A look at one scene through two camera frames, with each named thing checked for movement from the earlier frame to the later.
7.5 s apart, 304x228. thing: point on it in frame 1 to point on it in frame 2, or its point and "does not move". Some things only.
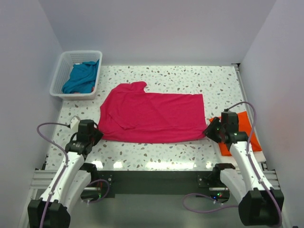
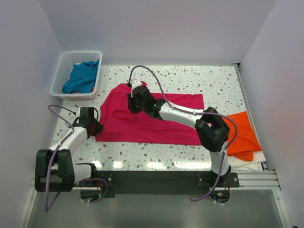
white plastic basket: x=77 y=75 does not move
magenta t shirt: x=128 y=115 does not move
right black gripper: x=208 y=131 to x=130 y=99
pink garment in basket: x=92 y=90 does not move
